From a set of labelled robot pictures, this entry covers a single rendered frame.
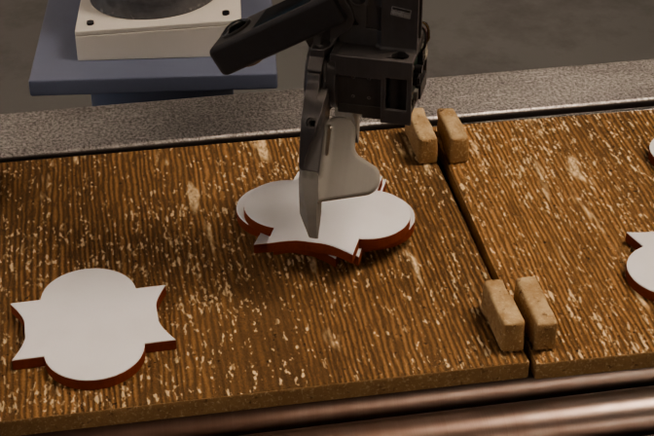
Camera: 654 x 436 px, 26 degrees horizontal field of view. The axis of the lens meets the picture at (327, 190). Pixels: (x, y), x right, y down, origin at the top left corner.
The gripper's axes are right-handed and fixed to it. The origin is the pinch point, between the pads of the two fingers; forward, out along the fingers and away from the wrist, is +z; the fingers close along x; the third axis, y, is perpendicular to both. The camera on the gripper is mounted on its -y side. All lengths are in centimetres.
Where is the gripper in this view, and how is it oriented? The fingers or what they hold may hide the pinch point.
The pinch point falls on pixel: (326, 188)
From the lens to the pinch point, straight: 113.2
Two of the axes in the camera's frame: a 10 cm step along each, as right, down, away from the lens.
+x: 2.3, -5.2, 8.2
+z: 0.0, 8.4, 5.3
